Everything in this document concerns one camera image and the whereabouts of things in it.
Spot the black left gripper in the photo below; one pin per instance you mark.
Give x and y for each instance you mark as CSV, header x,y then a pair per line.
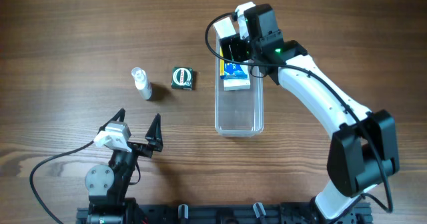
x,y
137,146

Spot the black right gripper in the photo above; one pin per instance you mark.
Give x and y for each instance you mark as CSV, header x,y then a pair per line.
x,y
235,47

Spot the blue VapoDrops lozenge box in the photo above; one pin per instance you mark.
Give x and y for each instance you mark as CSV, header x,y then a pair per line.
x,y
232,71

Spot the white medicine box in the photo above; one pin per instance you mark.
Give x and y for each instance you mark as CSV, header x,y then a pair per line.
x,y
236,84

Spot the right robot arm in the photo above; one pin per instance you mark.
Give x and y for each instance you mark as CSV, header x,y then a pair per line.
x,y
363,144

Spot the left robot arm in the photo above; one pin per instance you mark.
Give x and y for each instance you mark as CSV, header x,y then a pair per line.
x,y
108,184

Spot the clear plastic container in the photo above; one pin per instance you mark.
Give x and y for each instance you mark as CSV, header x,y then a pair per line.
x,y
239,113

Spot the white spray bottle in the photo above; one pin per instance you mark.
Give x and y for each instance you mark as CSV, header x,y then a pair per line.
x,y
142,82

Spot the dark green square box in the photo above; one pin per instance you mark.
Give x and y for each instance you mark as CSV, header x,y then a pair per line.
x,y
182,78

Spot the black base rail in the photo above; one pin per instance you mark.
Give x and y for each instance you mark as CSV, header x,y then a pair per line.
x,y
213,214

